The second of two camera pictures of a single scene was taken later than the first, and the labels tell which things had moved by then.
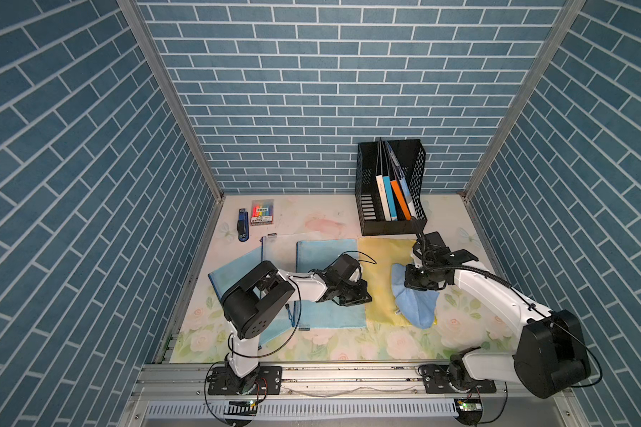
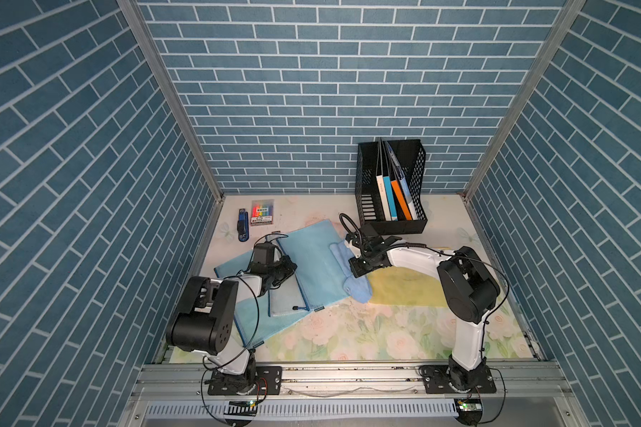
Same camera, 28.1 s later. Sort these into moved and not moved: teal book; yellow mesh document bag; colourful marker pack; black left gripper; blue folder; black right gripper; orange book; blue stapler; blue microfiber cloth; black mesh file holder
Moved: yellow mesh document bag; blue microfiber cloth; black right gripper; black left gripper
Not moved: colourful marker pack; orange book; black mesh file holder; blue folder; blue stapler; teal book
